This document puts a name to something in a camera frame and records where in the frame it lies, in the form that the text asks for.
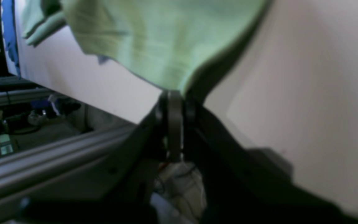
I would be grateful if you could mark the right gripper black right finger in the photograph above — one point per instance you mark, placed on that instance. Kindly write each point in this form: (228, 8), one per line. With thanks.
(242, 186)

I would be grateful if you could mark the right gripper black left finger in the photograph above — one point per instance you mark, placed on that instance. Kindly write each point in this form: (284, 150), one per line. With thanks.
(117, 189)

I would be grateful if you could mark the green T-shirt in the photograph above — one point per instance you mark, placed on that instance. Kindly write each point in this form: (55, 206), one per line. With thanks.
(169, 43)

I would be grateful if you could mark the aluminium frame rail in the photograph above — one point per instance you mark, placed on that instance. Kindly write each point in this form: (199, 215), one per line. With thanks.
(22, 171)

